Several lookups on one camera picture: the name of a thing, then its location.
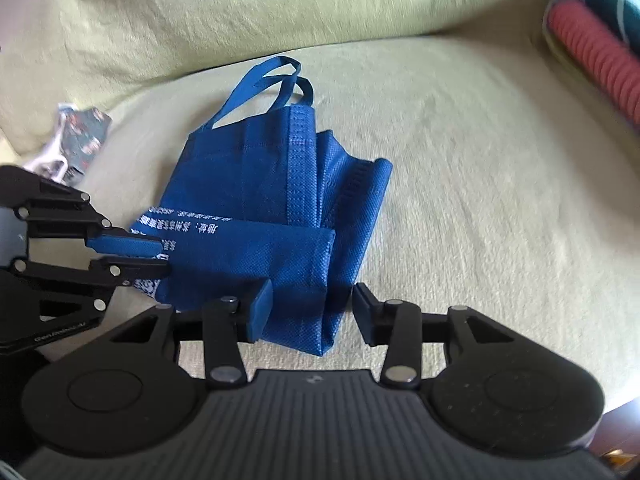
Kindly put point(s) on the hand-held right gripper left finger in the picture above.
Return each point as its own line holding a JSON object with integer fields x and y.
{"x": 260, "y": 310}

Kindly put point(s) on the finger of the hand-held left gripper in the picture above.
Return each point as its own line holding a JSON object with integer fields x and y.
{"x": 125, "y": 246}
{"x": 140, "y": 270}

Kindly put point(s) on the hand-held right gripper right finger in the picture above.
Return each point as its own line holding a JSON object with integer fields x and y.
{"x": 364, "y": 312}

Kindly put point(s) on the blue shopping bag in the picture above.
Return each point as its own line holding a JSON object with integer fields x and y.
{"x": 240, "y": 185}

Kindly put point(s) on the patterned small packet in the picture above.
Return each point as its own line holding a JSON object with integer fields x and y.
{"x": 85, "y": 130}

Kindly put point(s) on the green cushion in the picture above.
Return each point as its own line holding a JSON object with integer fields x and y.
{"x": 250, "y": 20}

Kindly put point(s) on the pink ribbed roll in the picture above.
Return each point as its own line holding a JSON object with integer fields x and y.
{"x": 595, "y": 55}

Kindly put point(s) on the teal cushion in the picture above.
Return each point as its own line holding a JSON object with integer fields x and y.
{"x": 607, "y": 2}

